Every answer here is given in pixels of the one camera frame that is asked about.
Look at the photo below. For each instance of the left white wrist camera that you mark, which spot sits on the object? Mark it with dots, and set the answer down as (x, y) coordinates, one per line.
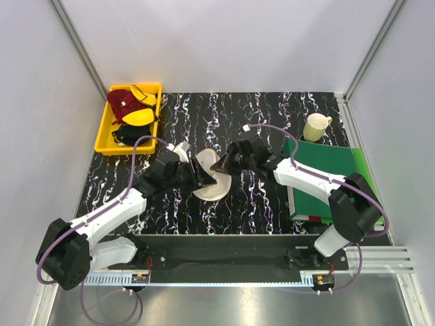
(178, 154)

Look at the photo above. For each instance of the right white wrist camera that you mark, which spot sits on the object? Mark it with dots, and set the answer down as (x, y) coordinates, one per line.
(245, 128)

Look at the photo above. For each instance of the pale green mug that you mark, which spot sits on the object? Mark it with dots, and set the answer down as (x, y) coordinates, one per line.
(315, 127)

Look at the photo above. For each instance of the yellow plastic bin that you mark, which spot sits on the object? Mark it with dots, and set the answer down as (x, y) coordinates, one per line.
(144, 145)

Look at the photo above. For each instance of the bright yellow bra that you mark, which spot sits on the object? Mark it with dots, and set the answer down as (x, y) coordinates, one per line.
(146, 115)

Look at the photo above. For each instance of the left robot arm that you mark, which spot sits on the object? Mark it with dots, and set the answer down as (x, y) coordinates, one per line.
(71, 250)

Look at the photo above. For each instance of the dark red bra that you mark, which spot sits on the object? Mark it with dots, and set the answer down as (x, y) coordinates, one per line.
(122, 103)

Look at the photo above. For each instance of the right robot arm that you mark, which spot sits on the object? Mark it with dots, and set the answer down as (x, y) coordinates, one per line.
(353, 205)

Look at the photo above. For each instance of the black bra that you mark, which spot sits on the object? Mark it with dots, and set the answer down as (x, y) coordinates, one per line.
(128, 135)

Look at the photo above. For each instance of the green ring binder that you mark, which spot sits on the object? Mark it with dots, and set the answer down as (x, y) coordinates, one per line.
(332, 159)

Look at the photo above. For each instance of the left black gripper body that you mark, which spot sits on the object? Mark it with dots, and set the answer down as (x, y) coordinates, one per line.
(185, 177)

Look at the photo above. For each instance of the white mesh laundry bag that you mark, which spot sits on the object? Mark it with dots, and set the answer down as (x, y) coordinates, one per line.
(207, 158)

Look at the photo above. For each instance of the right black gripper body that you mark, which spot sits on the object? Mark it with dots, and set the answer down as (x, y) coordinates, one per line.
(237, 161)

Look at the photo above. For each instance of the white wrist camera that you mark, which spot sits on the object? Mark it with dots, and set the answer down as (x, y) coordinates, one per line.
(178, 154)
(245, 128)

